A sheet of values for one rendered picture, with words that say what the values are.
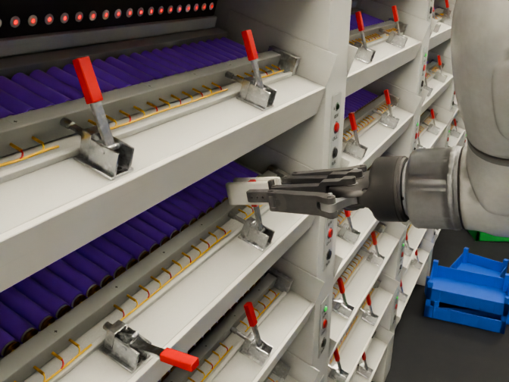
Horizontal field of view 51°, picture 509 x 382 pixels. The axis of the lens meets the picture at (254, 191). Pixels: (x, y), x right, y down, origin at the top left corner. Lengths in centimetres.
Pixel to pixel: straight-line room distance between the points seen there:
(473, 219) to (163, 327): 33
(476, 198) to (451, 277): 188
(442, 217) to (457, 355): 159
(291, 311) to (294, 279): 6
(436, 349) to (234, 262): 154
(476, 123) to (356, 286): 91
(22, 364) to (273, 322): 49
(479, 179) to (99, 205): 35
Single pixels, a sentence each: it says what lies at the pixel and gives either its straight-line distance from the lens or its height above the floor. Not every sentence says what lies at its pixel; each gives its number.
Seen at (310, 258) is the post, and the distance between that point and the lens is 92.
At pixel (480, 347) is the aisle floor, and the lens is 222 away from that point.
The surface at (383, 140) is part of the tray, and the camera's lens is 124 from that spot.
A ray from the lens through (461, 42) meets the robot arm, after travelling 47.
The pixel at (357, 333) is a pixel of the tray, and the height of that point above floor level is 37.
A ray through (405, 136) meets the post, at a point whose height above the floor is 87.
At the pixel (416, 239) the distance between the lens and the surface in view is 209.
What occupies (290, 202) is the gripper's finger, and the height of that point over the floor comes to 103.
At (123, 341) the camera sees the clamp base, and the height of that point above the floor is 95.
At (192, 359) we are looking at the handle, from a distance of 49.
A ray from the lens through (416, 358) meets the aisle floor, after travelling 209.
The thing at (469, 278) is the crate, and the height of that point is 10.
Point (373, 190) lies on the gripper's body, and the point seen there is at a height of 106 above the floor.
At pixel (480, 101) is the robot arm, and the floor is 118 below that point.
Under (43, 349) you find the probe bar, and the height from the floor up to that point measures 98.
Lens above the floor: 127
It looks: 22 degrees down
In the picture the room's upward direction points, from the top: straight up
